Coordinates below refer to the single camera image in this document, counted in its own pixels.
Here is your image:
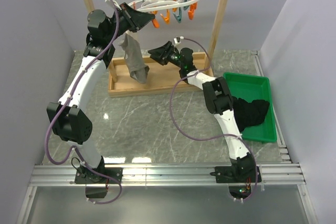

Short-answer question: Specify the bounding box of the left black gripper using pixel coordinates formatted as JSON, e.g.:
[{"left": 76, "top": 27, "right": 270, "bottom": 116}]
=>
[{"left": 106, "top": 3, "right": 155, "bottom": 44}]

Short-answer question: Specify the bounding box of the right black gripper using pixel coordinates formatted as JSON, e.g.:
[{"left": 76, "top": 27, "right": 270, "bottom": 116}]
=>
[{"left": 148, "top": 42, "right": 184, "bottom": 70}]

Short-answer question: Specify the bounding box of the yellow clip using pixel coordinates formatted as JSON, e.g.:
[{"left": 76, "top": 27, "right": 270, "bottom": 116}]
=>
[
  {"left": 152, "top": 11, "right": 160, "bottom": 28},
  {"left": 188, "top": 5, "right": 195, "bottom": 20}
]

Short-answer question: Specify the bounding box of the taupe underwear beige waistband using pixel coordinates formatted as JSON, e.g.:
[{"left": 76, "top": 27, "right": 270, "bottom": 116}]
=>
[{"left": 119, "top": 31, "right": 150, "bottom": 84}]

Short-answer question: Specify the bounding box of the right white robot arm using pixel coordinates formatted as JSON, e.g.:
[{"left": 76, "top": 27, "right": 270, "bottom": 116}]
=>
[{"left": 148, "top": 41, "right": 258, "bottom": 183}]

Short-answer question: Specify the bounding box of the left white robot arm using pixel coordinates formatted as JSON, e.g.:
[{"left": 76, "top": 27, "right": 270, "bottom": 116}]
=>
[{"left": 44, "top": 3, "right": 155, "bottom": 183}]

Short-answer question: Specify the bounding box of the white plastic clip hanger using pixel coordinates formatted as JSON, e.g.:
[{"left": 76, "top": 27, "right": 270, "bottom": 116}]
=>
[{"left": 128, "top": 0, "right": 200, "bottom": 13}]

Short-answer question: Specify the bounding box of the teal clip front left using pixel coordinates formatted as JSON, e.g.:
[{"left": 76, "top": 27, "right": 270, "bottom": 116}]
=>
[{"left": 173, "top": 8, "right": 182, "bottom": 24}]

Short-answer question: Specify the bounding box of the teal clip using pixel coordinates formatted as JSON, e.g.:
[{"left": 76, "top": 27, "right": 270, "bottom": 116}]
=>
[
  {"left": 173, "top": 8, "right": 182, "bottom": 24},
  {"left": 183, "top": 0, "right": 189, "bottom": 10}
]

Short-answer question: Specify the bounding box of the teal clip front right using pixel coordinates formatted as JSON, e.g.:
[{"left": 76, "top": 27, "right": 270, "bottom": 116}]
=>
[{"left": 183, "top": 0, "right": 189, "bottom": 10}]

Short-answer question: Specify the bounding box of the green plastic bin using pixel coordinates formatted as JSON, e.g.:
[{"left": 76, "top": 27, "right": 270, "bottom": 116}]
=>
[{"left": 223, "top": 72, "right": 277, "bottom": 143}]

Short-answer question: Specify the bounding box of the black garment in bin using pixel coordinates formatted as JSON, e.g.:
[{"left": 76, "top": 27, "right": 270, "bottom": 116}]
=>
[{"left": 233, "top": 97, "right": 270, "bottom": 132}]

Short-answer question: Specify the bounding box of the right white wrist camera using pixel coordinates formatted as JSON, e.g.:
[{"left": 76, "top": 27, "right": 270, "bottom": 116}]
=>
[{"left": 173, "top": 36, "right": 184, "bottom": 48}]

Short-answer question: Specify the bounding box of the wooden hanging rack frame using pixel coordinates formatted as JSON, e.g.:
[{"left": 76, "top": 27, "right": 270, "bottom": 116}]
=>
[{"left": 83, "top": 0, "right": 228, "bottom": 98}]

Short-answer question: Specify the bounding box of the aluminium mounting rail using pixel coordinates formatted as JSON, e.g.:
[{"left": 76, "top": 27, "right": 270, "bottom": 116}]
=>
[{"left": 17, "top": 163, "right": 318, "bottom": 223}]

